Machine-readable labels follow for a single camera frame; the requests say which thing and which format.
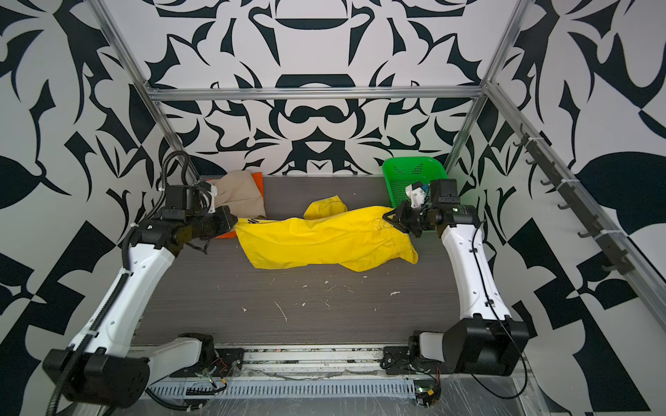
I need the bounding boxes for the beige shorts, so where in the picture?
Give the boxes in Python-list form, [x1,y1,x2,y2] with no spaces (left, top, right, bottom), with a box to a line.
[206,170,267,220]

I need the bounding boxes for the yellow shorts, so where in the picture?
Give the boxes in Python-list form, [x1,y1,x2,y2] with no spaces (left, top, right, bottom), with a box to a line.
[234,196,419,272]

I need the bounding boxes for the orange shorts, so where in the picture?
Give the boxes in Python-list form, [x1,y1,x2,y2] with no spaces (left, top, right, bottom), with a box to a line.
[215,171,265,240]

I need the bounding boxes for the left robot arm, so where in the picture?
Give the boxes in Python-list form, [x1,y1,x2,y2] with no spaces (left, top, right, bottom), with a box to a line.
[43,181,238,415]

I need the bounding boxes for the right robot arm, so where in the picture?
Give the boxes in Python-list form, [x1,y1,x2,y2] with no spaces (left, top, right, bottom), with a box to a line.
[383,179,529,376]

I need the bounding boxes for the green plastic basket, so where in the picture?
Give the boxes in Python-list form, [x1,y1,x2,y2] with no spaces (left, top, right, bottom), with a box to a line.
[382,157,448,208]

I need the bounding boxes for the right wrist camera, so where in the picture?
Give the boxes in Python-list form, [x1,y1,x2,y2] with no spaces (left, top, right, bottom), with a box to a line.
[405,181,429,209]

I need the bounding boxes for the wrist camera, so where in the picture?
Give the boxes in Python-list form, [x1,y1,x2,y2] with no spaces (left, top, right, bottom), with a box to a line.
[405,181,429,209]
[197,180,218,214]

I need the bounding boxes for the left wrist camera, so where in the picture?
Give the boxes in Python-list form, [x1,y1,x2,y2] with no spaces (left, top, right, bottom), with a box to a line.
[197,180,218,214]

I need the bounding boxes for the aluminium frame crossbar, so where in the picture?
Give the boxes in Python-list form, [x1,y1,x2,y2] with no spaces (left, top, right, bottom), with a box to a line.
[147,86,482,102]

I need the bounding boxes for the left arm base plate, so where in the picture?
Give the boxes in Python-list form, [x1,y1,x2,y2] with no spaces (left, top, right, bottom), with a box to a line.
[201,348,246,378]

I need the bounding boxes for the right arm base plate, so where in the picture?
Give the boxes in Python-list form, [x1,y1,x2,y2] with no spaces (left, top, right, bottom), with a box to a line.
[379,347,450,375]

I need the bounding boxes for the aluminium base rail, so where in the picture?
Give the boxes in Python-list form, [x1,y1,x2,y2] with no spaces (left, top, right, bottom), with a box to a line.
[216,344,426,381]

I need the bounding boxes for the right aluminium frame post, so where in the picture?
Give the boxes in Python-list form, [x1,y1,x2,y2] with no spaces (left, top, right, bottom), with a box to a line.
[444,0,534,173]

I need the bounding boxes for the aluminium frame post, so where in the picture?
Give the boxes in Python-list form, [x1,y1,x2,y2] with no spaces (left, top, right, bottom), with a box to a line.
[87,0,185,151]
[444,0,534,173]

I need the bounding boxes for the white cable duct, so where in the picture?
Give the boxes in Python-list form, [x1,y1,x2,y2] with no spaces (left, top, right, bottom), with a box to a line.
[150,379,416,400]

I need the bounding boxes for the left aluminium frame post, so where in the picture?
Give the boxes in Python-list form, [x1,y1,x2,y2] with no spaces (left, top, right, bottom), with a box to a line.
[87,0,185,151]

